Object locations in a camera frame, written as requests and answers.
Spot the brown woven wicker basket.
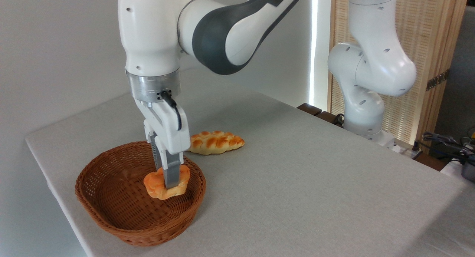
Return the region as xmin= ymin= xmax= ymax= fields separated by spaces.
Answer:
xmin=75 ymin=141 xmax=207 ymax=247

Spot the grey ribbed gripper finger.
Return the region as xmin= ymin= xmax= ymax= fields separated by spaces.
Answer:
xmin=144 ymin=120 xmax=160 ymax=169
xmin=154 ymin=136 xmax=184 ymax=189

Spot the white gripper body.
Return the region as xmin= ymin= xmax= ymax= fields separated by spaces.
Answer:
xmin=134 ymin=99 xmax=191 ymax=155

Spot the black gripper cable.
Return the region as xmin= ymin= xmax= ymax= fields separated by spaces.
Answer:
xmin=160 ymin=90 xmax=183 ymax=132

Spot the dark brown wooden furniture edge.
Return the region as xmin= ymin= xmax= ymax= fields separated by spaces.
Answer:
xmin=297 ymin=103 xmax=344 ymax=128

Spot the round orange muffin bread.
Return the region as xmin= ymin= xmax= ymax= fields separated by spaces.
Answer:
xmin=143 ymin=165 xmax=191 ymax=201

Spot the black cable bundle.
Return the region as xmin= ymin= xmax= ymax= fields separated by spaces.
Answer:
xmin=422 ymin=128 xmax=475 ymax=165

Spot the long braided bread loaf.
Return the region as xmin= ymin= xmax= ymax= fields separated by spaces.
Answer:
xmin=187 ymin=131 xmax=245 ymax=155

